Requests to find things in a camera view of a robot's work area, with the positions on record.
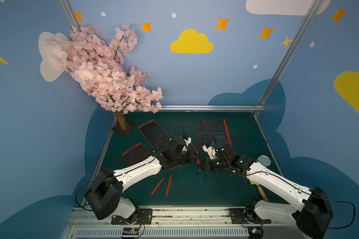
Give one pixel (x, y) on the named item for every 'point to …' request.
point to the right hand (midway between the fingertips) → (200, 165)
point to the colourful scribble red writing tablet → (219, 138)
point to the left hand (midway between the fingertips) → (201, 155)
